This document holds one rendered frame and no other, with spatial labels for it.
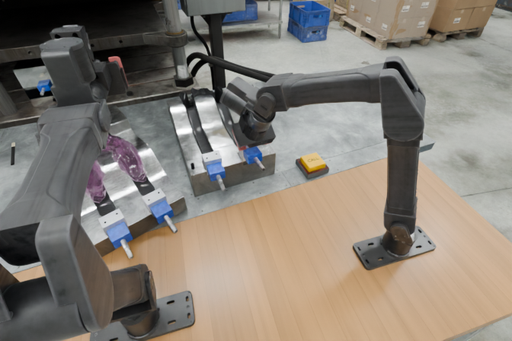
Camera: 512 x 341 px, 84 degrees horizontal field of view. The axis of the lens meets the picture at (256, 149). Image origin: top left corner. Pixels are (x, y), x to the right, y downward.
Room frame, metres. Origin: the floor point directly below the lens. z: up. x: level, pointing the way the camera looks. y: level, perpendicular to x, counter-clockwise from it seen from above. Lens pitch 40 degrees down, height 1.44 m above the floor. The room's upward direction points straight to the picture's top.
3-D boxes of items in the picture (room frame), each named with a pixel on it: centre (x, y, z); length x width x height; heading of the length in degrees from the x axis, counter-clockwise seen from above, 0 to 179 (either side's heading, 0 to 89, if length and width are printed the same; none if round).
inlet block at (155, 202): (0.45, 0.23, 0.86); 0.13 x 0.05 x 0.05; 39
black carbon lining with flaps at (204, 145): (0.82, 0.16, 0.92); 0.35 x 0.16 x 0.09; 22
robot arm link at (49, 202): (0.23, 0.23, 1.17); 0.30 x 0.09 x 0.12; 16
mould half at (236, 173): (0.84, 0.15, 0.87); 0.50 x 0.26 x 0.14; 22
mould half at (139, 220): (0.62, 0.45, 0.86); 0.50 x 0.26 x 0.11; 39
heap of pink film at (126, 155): (0.62, 0.45, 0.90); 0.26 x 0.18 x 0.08; 39
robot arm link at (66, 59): (0.39, 0.28, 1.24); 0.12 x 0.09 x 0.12; 16
